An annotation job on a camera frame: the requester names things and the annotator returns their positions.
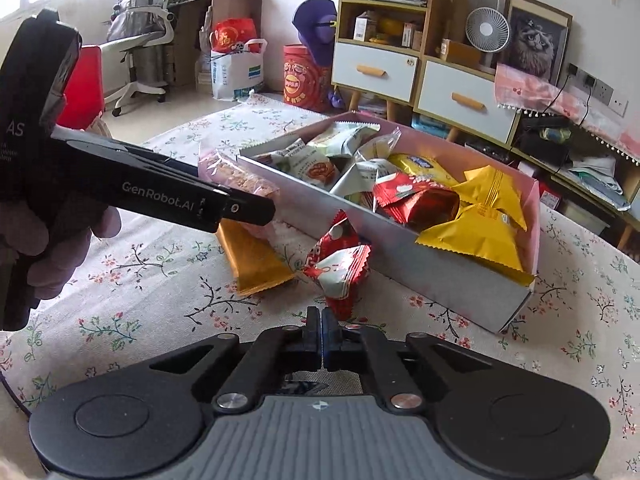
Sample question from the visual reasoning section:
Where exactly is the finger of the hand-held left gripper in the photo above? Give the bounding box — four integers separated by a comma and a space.
100, 139, 277, 234

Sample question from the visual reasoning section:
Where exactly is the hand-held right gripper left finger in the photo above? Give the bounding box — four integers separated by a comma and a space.
147, 306, 322, 413

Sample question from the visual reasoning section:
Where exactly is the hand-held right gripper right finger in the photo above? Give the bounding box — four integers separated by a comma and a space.
321, 306, 494, 412

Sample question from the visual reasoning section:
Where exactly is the clear pink biscuit packet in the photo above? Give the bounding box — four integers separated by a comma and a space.
197, 139, 282, 242

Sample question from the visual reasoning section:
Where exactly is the red snack packet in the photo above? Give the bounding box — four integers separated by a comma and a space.
372, 170, 461, 234
302, 210, 372, 322

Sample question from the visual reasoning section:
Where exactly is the orange snack packet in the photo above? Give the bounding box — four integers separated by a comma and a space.
216, 219, 296, 297

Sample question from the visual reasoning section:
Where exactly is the pink box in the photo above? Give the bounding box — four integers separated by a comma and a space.
237, 109, 542, 335

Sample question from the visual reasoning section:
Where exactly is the yellow blue-label snack packet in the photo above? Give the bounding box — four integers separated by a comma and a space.
387, 152, 461, 186

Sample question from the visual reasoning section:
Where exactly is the person's left hand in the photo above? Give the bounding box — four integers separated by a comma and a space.
26, 205, 122, 302

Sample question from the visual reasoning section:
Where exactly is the red stool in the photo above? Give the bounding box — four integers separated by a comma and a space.
55, 45, 106, 137

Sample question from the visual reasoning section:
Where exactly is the floral tablecloth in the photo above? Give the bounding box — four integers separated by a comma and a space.
0, 92, 640, 480

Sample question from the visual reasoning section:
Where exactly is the white shopping bag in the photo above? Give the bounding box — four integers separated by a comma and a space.
210, 37, 269, 103

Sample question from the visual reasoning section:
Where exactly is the white office chair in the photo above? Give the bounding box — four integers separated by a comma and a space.
97, 0, 184, 119

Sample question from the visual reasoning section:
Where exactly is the silver snack packet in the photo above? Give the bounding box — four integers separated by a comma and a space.
330, 157, 401, 199

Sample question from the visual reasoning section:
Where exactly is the red gift bag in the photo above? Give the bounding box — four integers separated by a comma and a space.
210, 19, 264, 55

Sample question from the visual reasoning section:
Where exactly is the red bucket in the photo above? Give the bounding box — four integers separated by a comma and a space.
282, 44, 334, 114

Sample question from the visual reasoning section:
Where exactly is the grey backpack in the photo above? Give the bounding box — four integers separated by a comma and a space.
106, 0, 156, 44

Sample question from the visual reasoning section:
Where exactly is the white green snack packet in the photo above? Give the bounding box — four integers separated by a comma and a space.
307, 121, 381, 159

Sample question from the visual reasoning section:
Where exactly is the clear snack packet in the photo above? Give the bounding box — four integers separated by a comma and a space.
357, 127, 404, 164

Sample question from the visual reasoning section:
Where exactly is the wooden desk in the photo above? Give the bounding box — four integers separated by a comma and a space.
167, 0, 266, 87

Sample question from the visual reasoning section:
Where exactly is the purple plush toy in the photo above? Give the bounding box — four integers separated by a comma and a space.
291, 0, 339, 112

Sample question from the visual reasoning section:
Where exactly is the clear blue-lid storage bin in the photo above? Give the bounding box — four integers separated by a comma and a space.
411, 112, 462, 142

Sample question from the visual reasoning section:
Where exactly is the wooden shelf cabinet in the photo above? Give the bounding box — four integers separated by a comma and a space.
331, 0, 456, 112

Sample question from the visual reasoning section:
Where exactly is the red box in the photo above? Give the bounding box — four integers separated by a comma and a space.
537, 180, 564, 212

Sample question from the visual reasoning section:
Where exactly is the wooden tv cabinet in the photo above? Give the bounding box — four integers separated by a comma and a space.
412, 55, 640, 252

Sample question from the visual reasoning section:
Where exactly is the black bag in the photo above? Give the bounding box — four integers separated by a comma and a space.
515, 112, 574, 167

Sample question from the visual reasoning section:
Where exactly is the pile of folded cloths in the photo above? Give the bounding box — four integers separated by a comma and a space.
570, 152, 634, 212

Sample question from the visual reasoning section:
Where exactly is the pink cloth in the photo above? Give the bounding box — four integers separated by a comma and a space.
495, 62, 640, 167

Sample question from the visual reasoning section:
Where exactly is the white desk fan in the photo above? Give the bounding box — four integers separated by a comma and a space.
466, 7, 511, 69

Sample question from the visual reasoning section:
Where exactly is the framed cat picture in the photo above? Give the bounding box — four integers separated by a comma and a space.
497, 0, 574, 87

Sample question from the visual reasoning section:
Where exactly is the grey power outlet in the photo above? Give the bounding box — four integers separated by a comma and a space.
567, 62, 599, 89

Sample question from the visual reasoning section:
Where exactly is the white power outlet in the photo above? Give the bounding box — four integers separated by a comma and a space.
595, 80, 629, 116

